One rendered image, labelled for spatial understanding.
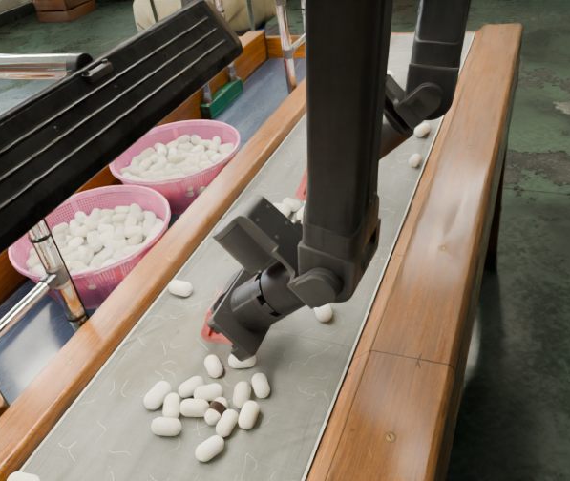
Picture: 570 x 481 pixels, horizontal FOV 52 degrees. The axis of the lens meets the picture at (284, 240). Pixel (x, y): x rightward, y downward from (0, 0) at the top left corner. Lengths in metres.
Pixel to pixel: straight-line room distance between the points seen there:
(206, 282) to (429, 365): 0.35
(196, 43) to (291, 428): 0.43
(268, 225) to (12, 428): 0.37
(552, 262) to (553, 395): 0.55
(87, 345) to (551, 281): 1.54
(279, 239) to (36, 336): 0.52
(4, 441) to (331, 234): 0.43
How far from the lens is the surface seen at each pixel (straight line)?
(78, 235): 1.07
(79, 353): 0.78
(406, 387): 0.64
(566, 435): 1.60
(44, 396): 0.75
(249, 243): 0.58
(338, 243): 0.51
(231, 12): 3.82
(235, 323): 0.66
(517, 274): 2.01
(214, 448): 0.64
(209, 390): 0.68
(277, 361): 0.72
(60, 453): 0.72
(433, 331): 0.70
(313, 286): 0.54
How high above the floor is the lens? 1.26
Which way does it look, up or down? 35 degrees down
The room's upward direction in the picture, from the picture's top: 9 degrees counter-clockwise
